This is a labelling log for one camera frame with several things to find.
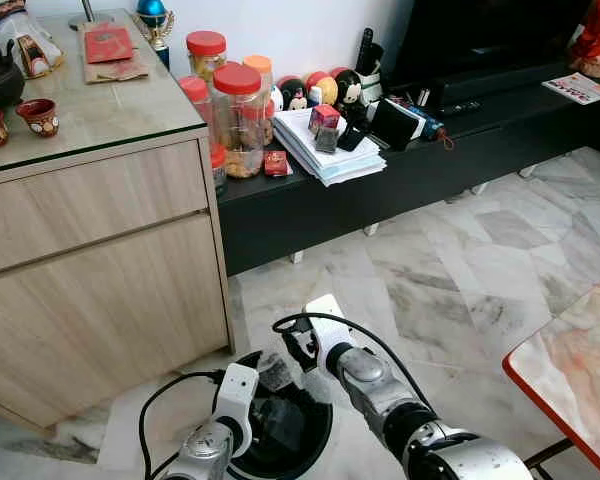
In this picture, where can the blue ball gold trophy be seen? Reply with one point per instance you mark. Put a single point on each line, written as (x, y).
(155, 25)

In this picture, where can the slim red-lid plastic jar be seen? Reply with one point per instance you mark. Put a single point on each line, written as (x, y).
(194, 100)

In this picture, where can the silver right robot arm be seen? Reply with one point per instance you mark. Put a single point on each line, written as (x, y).
(410, 420)

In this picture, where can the small clear red-top box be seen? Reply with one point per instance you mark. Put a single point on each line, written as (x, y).
(325, 125)

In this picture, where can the large red-lid plastic jar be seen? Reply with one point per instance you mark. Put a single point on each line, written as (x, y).
(239, 120)

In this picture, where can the orange-lid plastic jar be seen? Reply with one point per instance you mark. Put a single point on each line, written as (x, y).
(259, 68)

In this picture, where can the small red box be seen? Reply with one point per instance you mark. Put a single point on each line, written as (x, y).
(276, 163)

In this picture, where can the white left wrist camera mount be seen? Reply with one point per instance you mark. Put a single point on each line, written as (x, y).
(237, 395)

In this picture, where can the red envelope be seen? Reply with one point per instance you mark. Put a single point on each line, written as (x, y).
(110, 44)

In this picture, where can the black low TV cabinet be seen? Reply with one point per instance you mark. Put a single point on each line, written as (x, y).
(400, 185)

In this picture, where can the black rectangular box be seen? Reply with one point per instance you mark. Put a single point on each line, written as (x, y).
(392, 125)

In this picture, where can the black television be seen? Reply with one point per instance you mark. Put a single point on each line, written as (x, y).
(490, 35)

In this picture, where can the light wood drawer cabinet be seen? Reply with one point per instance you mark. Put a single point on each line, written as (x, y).
(90, 250)

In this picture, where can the marble-top folding table red rim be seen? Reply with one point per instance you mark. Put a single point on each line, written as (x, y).
(580, 380)

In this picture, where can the flat black remote control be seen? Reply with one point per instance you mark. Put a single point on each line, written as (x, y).
(460, 107)

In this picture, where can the black white mouse toy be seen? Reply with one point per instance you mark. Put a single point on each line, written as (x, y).
(294, 95)

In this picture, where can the yellow red egg toy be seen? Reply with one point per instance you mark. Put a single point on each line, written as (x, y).
(323, 88)

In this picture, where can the brown paper bag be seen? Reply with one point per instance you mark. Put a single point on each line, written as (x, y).
(120, 70)

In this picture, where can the white paper stack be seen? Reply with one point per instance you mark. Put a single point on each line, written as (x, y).
(325, 165)

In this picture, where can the grey lamp base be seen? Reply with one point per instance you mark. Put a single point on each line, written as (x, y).
(90, 15)

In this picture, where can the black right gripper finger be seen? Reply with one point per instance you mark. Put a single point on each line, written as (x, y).
(275, 372)

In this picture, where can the red robed statue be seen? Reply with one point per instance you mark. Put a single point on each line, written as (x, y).
(598, 40)

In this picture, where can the red-lid jar yellow contents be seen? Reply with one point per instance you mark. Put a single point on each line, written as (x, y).
(206, 50)

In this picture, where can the black round rubbish bin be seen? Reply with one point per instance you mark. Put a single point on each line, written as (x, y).
(315, 440)

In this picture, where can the black remote in holder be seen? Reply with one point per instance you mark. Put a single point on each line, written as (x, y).
(368, 60)

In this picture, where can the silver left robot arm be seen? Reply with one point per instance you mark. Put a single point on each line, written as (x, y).
(205, 450)

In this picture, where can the white red printed booklet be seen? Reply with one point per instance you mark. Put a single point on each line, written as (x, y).
(578, 88)

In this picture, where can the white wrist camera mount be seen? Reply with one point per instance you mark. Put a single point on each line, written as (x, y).
(330, 320)
(237, 395)

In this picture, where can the white robed figurine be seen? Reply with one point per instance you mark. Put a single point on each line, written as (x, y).
(25, 40)

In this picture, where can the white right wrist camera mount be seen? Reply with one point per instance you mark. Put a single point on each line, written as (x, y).
(330, 320)

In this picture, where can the black round-head doll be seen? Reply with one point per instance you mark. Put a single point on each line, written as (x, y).
(347, 90)

